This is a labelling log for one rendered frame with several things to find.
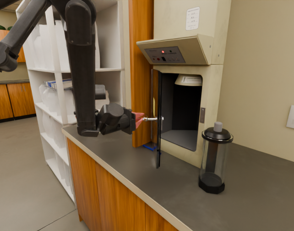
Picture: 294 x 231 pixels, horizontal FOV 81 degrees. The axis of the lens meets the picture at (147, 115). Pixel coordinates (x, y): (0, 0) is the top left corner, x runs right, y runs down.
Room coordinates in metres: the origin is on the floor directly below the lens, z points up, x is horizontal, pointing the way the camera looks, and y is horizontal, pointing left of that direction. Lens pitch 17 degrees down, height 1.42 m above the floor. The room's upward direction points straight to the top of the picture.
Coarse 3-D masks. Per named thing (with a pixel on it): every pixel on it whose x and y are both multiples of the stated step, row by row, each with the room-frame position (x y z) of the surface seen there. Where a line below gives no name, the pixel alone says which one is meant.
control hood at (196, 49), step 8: (152, 40) 0.77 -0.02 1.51; (160, 40) 0.74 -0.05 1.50; (168, 40) 0.71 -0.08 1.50; (176, 40) 0.69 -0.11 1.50; (184, 40) 0.66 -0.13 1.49; (192, 40) 0.64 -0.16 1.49; (200, 40) 0.63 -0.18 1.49; (208, 40) 0.67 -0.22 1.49; (144, 48) 0.84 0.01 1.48; (184, 48) 0.69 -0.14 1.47; (192, 48) 0.67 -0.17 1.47; (200, 48) 0.65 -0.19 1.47; (208, 48) 0.68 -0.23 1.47; (184, 56) 0.72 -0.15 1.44; (192, 56) 0.70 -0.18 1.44; (200, 56) 0.67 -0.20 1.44; (208, 56) 0.68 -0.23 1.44; (168, 64) 0.83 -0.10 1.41; (176, 64) 0.79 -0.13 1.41; (184, 64) 0.76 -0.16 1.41; (192, 64) 0.73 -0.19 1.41; (200, 64) 0.71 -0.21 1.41; (208, 64) 0.69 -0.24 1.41
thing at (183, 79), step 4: (180, 76) 0.84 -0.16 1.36; (184, 76) 0.82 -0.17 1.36; (188, 76) 0.81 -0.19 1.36; (192, 76) 0.80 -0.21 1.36; (196, 76) 0.80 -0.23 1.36; (200, 76) 0.80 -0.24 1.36; (176, 80) 0.86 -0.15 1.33; (180, 80) 0.83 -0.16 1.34; (184, 80) 0.81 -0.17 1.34; (188, 80) 0.80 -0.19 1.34; (192, 80) 0.79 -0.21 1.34; (196, 80) 0.79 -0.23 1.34; (200, 80) 0.79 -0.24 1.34; (180, 84) 0.81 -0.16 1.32; (184, 84) 0.80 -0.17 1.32; (188, 84) 0.79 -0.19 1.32; (192, 84) 0.78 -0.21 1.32; (196, 84) 0.78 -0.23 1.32; (200, 84) 0.78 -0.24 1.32
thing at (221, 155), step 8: (232, 136) 0.56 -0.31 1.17; (208, 144) 0.56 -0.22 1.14; (216, 144) 0.54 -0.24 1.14; (224, 144) 0.54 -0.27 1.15; (208, 152) 0.55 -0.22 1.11; (216, 152) 0.54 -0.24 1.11; (224, 152) 0.54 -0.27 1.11; (208, 160) 0.55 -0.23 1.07; (216, 160) 0.54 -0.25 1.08; (224, 160) 0.54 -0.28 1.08; (208, 168) 0.55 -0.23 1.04; (216, 168) 0.54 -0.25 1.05; (224, 168) 0.55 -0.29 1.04; (200, 176) 0.58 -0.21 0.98; (208, 176) 0.55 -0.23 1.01; (216, 176) 0.54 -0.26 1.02; (224, 176) 0.56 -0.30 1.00; (208, 184) 0.54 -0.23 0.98; (216, 184) 0.54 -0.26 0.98
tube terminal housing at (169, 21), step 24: (168, 0) 0.87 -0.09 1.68; (192, 0) 0.77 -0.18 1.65; (216, 0) 0.70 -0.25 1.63; (168, 24) 0.86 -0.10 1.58; (216, 24) 0.70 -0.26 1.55; (216, 48) 0.72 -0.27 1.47; (168, 72) 0.85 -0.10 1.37; (192, 72) 0.76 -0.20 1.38; (216, 72) 0.73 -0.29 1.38; (216, 96) 0.75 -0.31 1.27; (216, 120) 0.77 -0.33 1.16; (168, 144) 0.84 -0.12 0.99
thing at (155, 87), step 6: (156, 72) 0.68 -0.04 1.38; (156, 78) 0.67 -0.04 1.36; (156, 84) 0.67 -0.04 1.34; (156, 90) 0.67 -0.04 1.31; (156, 96) 0.66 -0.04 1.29; (156, 102) 0.66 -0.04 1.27; (156, 108) 0.66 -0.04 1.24; (156, 114) 0.65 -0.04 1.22; (156, 126) 0.64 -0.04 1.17; (156, 132) 0.64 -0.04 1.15; (156, 138) 0.63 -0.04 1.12; (156, 144) 0.63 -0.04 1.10; (156, 150) 0.63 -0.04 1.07; (156, 156) 0.62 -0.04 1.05; (156, 162) 0.62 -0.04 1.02; (156, 168) 0.62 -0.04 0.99
